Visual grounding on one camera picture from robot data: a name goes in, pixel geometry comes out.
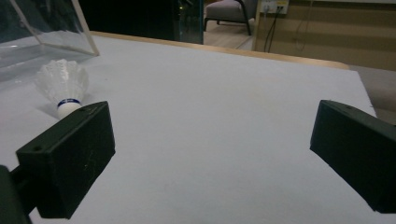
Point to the dark glass cabinet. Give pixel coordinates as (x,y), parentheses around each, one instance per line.
(143,18)

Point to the wall power socket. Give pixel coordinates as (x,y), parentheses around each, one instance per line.
(274,5)

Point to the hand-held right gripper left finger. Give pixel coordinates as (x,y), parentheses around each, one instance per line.
(67,158)

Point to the clear acrylic box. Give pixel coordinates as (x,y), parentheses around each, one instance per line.
(37,34)

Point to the white shuttlecock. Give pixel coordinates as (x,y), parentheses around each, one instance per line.
(63,84)

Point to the grey armchair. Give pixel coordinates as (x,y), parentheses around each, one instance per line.
(229,12)

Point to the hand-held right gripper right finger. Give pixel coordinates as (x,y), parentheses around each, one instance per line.
(358,146)

